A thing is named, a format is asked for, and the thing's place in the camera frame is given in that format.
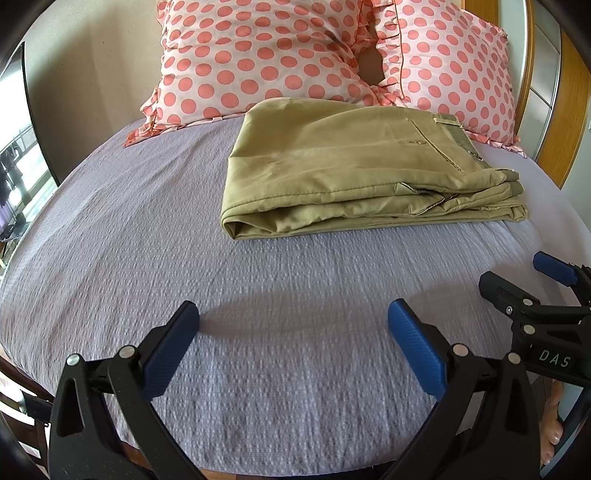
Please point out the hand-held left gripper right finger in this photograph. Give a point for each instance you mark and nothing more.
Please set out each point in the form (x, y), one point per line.
(415, 350)

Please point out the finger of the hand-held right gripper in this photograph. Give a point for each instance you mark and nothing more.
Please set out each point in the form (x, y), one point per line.
(501, 290)
(554, 268)

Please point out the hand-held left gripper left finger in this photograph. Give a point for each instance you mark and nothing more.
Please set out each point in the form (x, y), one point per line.
(170, 353)

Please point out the khaki pants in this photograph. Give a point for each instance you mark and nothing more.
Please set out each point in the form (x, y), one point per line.
(341, 157)

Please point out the person's right hand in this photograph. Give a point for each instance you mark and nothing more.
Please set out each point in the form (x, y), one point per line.
(551, 424)

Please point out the lilac textured bedspread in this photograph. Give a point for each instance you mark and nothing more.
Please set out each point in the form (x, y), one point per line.
(277, 300)

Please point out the wooden wardrobe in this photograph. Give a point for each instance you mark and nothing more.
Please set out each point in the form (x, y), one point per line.
(570, 115)

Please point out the wooden headboard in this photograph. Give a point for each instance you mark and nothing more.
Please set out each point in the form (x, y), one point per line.
(526, 69)

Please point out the pink polka dot pillow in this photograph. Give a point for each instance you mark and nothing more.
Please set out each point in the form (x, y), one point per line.
(457, 69)
(258, 60)

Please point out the wooden bed frame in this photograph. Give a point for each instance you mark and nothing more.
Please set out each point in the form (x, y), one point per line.
(23, 406)

